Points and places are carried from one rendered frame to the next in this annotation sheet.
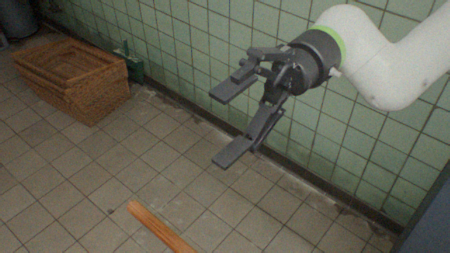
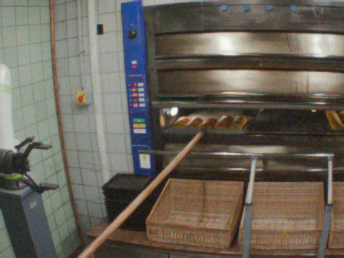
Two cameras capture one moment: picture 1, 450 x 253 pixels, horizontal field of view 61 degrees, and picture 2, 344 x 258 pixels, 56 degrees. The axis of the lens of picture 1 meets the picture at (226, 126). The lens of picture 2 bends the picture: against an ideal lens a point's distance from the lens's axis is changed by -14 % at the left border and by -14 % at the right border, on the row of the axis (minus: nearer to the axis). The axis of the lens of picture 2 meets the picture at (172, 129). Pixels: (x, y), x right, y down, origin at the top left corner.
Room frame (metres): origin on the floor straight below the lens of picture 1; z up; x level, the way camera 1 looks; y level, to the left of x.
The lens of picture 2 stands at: (0.39, 1.13, 1.85)
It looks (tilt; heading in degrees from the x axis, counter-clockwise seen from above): 14 degrees down; 249
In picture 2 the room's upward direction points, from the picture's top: 4 degrees counter-clockwise
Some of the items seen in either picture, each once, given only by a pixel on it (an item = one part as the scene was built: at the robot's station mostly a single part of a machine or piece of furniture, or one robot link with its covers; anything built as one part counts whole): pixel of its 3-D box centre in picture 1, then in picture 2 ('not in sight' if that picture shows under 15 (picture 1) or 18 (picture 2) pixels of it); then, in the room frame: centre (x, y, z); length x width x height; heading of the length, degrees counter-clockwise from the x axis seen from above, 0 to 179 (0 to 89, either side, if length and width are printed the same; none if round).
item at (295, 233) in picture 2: not in sight; (284, 214); (-0.98, -0.52, 0.72); 0.56 x 0.49 x 0.28; 141
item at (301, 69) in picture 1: (285, 79); (18, 163); (0.50, -0.10, 1.49); 0.09 x 0.07 x 0.08; 139
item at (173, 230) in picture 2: not in sight; (196, 211); (-0.52, -0.91, 0.72); 0.56 x 0.49 x 0.28; 139
